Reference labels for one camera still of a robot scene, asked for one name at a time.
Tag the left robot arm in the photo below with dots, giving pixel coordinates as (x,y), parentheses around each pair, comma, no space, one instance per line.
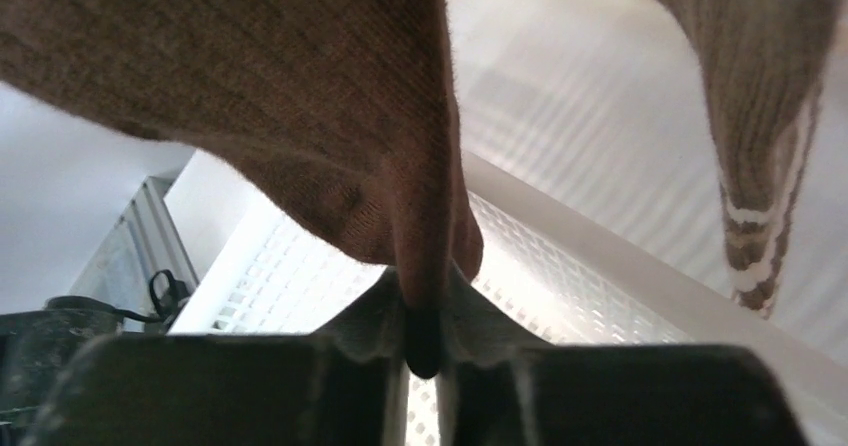
(36,345)

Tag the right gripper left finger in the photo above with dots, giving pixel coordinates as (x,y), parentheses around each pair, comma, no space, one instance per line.
(343,384)

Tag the white plastic laundry basket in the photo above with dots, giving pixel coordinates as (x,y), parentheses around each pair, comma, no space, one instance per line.
(560,275)

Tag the brown white wavy sock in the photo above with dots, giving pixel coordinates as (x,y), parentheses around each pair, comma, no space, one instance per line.
(762,64)

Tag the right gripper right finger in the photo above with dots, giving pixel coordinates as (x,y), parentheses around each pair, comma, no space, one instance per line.
(502,385)

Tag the brown striped sock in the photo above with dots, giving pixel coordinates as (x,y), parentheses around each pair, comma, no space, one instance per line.
(342,112)

